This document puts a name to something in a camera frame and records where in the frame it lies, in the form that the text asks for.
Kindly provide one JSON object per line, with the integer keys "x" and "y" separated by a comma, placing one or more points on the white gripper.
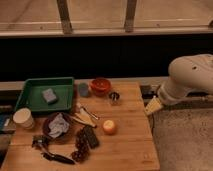
{"x": 168, "y": 94}

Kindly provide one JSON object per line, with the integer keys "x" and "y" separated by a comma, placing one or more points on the orange apple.
{"x": 109, "y": 127}

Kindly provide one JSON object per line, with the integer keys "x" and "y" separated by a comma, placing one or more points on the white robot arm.
{"x": 186, "y": 74}

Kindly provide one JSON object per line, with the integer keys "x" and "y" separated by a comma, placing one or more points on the blue small cup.
{"x": 83, "y": 90}

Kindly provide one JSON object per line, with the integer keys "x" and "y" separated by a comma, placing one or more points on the white paper cup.
{"x": 23, "y": 118}

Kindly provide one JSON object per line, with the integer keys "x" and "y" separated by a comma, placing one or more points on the red bowl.
{"x": 100, "y": 86}

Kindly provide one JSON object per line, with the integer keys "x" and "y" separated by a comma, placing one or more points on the black rectangular bar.
{"x": 91, "y": 137}

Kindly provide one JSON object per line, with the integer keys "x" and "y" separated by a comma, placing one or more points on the bunch of dark grapes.
{"x": 82, "y": 152}

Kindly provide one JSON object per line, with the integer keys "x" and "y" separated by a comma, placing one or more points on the wooden spatula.
{"x": 84, "y": 119}

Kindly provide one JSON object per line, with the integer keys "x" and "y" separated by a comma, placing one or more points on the crumpled white cloth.
{"x": 58, "y": 126}

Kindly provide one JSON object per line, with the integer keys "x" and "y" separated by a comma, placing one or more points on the blue sponge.
{"x": 49, "y": 96}

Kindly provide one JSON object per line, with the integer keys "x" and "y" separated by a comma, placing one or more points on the dark brown bowl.
{"x": 63, "y": 136}

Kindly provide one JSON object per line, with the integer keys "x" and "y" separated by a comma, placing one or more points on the dark metal clip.
{"x": 40, "y": 141}

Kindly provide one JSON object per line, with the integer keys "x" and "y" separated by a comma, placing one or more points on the green plastic tray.
{"x": 31, "y": 94}

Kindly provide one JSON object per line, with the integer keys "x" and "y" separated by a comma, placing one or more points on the wooden table frame right post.
{"x": 130, "y": 15}

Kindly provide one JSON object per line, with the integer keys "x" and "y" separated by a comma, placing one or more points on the wooden table frame post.
{"x": 130, "y": 15}
{"x": 64, "y": 16}

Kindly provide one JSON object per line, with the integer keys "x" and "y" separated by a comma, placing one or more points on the wooden table frame left post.
{"x": 64, "y": 16}

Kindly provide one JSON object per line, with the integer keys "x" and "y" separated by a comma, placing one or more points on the black handled peeler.
{"x": 54, "y": 157}

